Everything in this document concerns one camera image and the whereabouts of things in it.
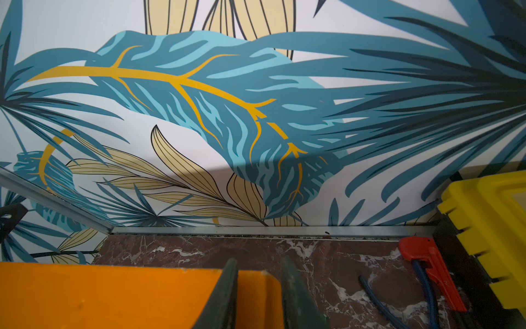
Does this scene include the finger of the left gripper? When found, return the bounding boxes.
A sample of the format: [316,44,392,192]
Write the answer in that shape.
[0,204,28,243]

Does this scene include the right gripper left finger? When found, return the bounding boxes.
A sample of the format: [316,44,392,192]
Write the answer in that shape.
[193,259,238,329]

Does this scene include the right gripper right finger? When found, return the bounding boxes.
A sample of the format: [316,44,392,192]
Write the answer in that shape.
[280,257,329,329]

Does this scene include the orange shoebox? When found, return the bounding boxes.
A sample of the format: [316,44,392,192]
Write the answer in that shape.
[0,262,285,329]

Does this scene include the yellow black toolbox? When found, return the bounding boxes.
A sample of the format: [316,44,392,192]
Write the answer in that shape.
[434,171,525,328]

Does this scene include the left aluminium frame post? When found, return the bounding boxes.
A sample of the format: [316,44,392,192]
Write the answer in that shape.
[1,168,114,234]

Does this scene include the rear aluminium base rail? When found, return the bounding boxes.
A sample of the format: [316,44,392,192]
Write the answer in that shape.
[111,226,436,239]

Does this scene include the blue handled pliers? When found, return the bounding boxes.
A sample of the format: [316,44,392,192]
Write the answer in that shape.
[358,260,441,328]

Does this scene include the red handled tool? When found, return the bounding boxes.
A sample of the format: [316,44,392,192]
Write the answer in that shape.
[399,237,467,312]

